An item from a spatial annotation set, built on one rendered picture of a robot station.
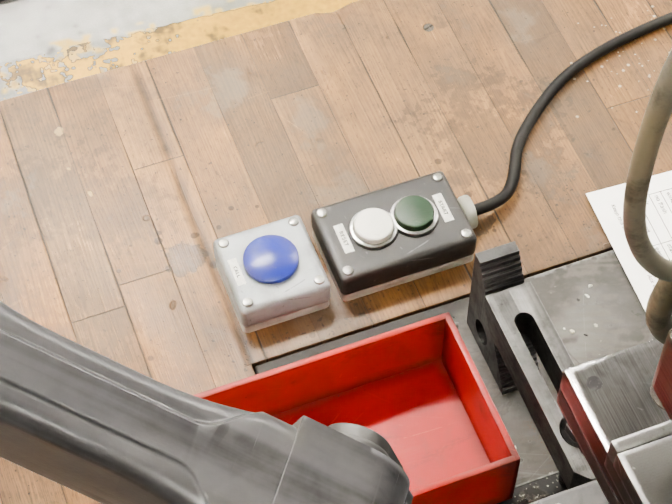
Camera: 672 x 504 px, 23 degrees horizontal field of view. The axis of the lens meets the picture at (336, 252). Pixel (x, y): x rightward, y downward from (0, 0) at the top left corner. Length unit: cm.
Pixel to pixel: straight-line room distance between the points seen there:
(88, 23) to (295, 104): 131
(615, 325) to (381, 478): 50
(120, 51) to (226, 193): 131
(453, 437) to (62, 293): 31
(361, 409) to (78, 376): 48
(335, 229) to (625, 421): 37
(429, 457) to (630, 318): 19
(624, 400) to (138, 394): 30
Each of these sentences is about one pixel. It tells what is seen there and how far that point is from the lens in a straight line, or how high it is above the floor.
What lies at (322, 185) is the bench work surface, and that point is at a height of 90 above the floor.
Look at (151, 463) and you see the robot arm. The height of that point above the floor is 130.
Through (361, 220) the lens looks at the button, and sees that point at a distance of 118.
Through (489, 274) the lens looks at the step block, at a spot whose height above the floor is 98.
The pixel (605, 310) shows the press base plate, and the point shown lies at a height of 90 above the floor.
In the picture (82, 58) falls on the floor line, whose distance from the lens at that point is 254.
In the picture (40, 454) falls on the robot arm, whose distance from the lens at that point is 70.
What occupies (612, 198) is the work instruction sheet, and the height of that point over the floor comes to 90.
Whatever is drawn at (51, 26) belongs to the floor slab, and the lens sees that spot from 259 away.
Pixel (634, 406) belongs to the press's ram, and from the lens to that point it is 89.
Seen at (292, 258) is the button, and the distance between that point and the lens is 117.
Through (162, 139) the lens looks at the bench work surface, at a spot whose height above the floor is 90.
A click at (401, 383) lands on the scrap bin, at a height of 90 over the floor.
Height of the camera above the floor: 191
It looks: 56 degrees down
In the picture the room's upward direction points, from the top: straight up
